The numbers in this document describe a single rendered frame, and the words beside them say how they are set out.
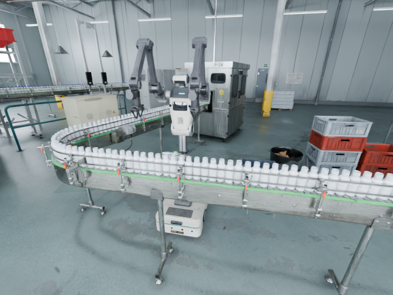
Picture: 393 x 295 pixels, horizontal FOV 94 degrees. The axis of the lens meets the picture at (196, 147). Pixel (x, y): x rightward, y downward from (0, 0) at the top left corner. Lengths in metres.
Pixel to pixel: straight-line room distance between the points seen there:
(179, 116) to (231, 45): 11.63
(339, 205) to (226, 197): 0.71
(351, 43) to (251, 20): 5.71
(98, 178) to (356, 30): 14.43
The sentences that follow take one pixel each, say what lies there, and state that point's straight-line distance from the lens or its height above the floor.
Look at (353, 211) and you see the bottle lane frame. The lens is 1.59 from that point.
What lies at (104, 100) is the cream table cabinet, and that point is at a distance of 5.40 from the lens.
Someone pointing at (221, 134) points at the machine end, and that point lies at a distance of 5.04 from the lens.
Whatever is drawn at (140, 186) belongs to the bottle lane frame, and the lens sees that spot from 1.52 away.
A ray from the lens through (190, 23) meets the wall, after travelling 13.82.
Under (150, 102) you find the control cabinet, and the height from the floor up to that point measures 0.75.
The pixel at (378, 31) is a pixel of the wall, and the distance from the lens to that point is 15.25.
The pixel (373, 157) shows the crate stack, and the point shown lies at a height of 0.57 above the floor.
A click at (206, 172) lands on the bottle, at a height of 1.06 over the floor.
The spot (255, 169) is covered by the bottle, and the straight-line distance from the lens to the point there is 1.30.
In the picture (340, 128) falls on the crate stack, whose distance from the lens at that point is 3.37.
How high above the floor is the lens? 1.71
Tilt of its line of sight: 22 degrees down
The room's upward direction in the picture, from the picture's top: 1 degrees clockwise
